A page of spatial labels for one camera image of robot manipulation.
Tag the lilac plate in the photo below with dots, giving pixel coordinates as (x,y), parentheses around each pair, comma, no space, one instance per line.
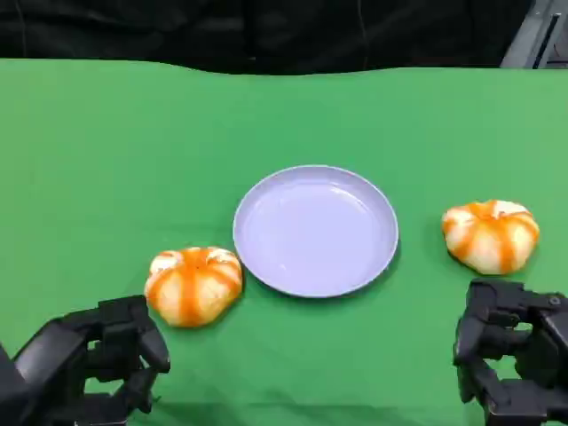
(315,231)

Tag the black backdrop curtain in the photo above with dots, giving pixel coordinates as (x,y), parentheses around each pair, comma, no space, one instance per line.
(266,31)

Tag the grey metal frame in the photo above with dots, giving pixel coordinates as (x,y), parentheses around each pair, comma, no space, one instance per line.
(539,35)

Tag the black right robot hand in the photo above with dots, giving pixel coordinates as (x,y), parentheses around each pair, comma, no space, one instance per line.
(510,337)

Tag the green table cloth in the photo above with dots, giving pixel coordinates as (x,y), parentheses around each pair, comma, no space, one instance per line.
(111,155)

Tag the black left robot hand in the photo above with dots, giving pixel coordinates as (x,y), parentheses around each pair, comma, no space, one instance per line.
(53,355)

